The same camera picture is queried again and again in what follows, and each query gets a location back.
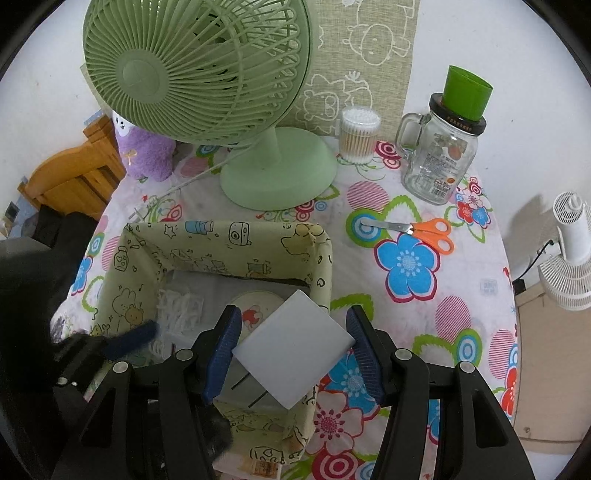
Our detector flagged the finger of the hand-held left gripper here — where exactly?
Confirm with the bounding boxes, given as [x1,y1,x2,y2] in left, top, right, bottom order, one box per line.
[53,320,160,385]

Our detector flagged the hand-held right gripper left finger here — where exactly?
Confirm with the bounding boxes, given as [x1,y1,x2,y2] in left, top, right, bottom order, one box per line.
[51,305,243,480]

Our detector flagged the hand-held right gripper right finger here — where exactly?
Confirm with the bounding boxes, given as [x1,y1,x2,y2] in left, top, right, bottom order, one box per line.
[346,305,536,480]

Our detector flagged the yellow-green printed fabric storage box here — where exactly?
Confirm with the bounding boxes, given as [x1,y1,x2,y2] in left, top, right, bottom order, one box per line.
[88,220,334,477]

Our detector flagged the round white tin red print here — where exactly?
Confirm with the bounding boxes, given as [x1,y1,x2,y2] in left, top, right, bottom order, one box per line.
[228,292,284,345]

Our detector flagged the white rectangular block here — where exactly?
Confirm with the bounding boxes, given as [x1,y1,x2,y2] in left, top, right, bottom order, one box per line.
[231,289,356,411]

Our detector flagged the white crinkled paper bundle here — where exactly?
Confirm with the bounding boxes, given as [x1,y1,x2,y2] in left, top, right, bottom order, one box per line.
[157,288,205,336]

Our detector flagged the floral tablecloth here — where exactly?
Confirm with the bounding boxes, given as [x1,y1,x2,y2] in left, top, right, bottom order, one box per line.
[51,134,521,480]

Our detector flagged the dark clothes pile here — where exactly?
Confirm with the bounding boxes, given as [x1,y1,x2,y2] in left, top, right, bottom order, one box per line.
[34,205,100,251]

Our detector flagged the wooden chair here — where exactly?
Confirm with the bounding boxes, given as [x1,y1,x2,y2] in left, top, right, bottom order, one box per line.
[18,115,128,223]

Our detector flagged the beige wooden cabinet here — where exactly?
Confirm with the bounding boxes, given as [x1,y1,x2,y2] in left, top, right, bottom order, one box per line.
[512,277,591,445]

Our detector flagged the purple plush toy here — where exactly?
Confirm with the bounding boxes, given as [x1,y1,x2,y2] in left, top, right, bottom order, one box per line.
[112,113,179,182]

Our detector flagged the glass mug jar black lid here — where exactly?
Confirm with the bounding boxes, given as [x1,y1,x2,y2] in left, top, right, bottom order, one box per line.
[396,92,488,205]

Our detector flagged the clear cotton swab container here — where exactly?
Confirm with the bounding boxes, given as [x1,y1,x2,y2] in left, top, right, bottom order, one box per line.
[339,107,382,164]

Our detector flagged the white standing fan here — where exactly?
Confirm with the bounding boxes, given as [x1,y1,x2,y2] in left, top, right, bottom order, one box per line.
[538,191,591,311]

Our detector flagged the green desk fan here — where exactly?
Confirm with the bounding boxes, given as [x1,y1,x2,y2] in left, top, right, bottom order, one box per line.
[82,0,339,210]

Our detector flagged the green plastic cup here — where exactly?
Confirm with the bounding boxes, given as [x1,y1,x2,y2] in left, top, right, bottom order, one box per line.
[443,65,494,122]

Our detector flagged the green cartoon printed board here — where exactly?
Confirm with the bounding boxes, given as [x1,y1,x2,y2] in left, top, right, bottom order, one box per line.
[300,0,422,138]

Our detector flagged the orange handled scissors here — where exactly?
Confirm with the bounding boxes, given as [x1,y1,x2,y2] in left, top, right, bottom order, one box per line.
[361,218,457,255]

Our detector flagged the white fan power cord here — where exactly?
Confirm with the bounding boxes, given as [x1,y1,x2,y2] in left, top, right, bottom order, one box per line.
[131,150,243,220]

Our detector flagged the black power cable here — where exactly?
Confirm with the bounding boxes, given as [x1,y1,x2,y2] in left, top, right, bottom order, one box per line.
[512,237,556,283]

